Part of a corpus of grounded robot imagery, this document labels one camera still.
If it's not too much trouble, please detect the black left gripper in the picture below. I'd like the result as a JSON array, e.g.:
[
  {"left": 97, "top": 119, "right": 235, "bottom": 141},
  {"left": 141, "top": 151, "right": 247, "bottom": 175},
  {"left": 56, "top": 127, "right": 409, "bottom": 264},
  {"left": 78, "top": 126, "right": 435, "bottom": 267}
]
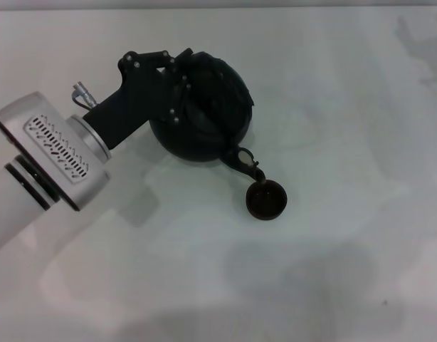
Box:
[{"left": 83, "top": 48, "right": 195, "bottom": 150}]

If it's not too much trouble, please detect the black round teapot with handle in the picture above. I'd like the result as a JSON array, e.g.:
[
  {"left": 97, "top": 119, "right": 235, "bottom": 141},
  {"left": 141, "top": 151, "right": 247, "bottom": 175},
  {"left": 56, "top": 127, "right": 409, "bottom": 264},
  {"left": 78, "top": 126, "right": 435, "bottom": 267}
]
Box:
[{"left": 149, "top": 48, "right": 266, "bottom": 185}]

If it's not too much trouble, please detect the small dark teacup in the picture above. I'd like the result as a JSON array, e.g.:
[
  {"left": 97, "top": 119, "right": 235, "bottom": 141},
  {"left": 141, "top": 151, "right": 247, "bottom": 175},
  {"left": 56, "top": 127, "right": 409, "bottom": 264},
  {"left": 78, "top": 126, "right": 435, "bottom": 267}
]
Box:
[{"left": 245, "top": 180, "right": 288, "bottom": 222}]

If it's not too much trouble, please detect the left wrist cable with plug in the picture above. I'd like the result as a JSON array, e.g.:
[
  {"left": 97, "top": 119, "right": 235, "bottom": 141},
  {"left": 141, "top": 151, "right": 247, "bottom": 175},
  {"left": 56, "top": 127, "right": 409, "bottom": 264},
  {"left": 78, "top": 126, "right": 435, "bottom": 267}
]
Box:
[{"left": 71, "top": 81, "right": 100, "bottom": 108}]

